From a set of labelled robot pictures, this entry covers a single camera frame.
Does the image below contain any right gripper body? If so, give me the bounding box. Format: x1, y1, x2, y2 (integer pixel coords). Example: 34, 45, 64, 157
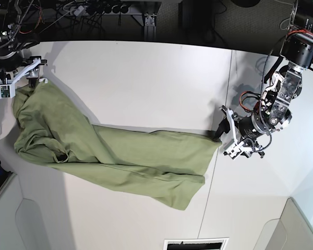
0, 51, 47, 84

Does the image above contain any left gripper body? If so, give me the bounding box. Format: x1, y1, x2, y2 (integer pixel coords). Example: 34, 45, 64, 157
221, 104, 271, 159

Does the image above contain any green t-shirt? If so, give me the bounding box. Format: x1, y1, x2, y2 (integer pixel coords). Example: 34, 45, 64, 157
13, 82, 220, 210

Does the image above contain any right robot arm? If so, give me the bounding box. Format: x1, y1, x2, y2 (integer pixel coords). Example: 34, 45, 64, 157
0, 1, 47, 88

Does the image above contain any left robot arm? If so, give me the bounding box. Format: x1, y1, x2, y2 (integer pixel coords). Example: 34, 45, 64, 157
213, 1, 313, 159

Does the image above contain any aluminium table leg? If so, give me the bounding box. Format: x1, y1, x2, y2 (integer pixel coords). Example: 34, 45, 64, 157
132, 14, 157, 42

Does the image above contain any black round base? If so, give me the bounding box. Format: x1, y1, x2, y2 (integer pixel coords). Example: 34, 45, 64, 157
231, 0, 260, 8

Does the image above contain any black cable bundle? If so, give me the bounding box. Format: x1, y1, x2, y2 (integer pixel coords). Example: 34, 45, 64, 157
198, 0, 233, 47

